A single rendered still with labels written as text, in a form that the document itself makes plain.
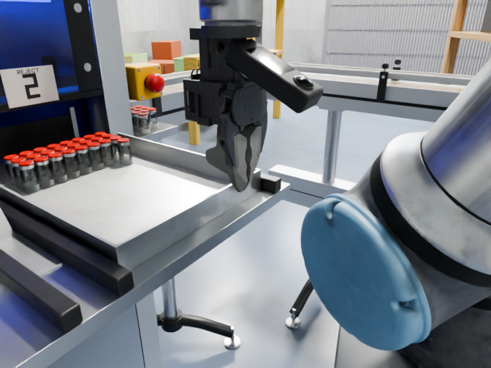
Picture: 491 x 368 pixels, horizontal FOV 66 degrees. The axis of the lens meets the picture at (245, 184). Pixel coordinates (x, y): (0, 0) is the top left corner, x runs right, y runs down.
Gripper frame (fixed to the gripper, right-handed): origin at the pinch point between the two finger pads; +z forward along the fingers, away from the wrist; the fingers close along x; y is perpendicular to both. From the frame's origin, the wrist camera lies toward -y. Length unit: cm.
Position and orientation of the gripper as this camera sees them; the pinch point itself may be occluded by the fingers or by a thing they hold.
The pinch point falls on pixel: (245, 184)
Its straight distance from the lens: 51.4
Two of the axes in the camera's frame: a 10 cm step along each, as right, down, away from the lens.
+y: -8.1, -2.4, 5.3
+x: -5.8, 3.3, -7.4
